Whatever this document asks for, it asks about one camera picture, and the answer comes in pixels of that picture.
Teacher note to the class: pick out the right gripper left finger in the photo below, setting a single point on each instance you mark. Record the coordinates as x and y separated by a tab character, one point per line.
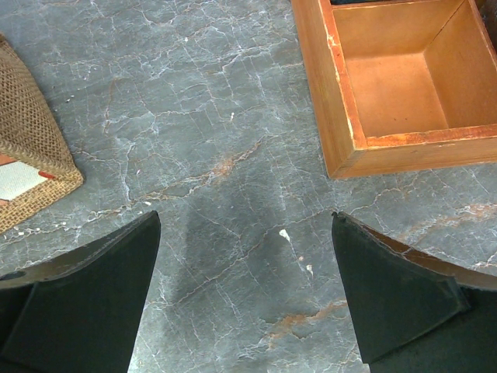
80	311

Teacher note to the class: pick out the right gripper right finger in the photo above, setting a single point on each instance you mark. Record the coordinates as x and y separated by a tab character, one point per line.
411	311

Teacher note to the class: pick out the orange wooden compartment tray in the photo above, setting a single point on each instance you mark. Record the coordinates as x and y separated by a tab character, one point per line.
400	85

